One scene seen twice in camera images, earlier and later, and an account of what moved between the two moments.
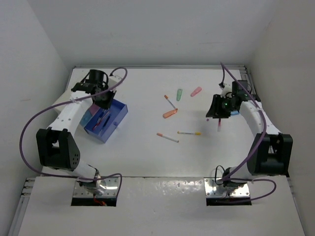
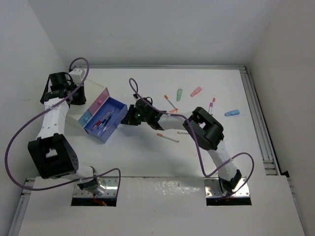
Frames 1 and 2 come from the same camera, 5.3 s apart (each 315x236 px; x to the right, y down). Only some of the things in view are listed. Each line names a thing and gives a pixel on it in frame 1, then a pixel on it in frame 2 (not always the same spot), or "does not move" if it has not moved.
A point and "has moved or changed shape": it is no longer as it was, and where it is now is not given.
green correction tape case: [179, 94] does not move
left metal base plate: [111, 189] does not move
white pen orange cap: [166, 137] does not move
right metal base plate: [213, 190] does not move
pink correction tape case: [196, 92] does not move
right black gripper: [215, 111] → [130, 115]
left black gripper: [107, 104] → [81, 99]
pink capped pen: [219, 125] has moved or changed shape
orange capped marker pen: [166, 97] does not move
